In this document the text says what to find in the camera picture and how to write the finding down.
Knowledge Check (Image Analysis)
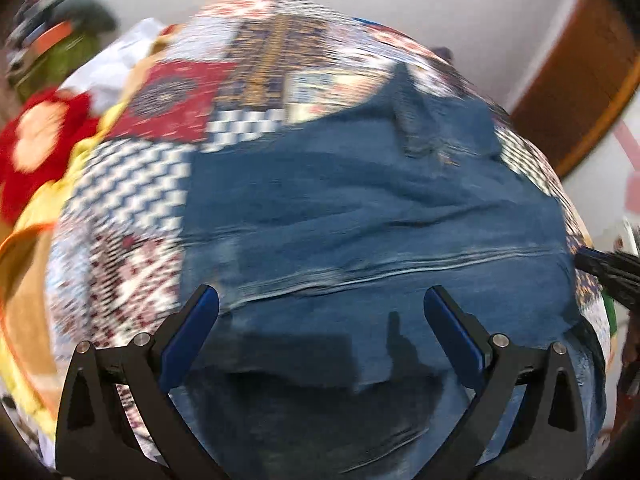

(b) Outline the brown wooden door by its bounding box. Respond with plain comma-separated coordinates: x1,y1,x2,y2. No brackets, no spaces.
511,0,639,177

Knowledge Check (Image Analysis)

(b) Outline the green patterned storage bag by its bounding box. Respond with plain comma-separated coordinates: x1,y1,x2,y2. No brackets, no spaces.
14,32,100,103

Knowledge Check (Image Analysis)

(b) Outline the blue denim jacket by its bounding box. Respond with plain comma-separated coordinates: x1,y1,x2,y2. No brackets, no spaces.
172,65,606,479

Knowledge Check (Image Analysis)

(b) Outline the patchwork patterned bed quilt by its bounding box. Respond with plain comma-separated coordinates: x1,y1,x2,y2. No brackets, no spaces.
44,0,610,370

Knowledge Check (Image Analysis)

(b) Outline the orange box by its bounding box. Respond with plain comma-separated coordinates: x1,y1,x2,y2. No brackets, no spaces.
30,21,74,56

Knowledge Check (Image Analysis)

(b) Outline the white folded cloth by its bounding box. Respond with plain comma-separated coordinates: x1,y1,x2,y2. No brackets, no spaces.
58,18,166,115

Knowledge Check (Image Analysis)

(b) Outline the dark green pillow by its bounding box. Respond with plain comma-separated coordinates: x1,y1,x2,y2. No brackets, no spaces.
51,0,118,35

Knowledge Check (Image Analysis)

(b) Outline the red plush toy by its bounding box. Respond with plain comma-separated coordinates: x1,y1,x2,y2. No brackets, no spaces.
1,88,98,226

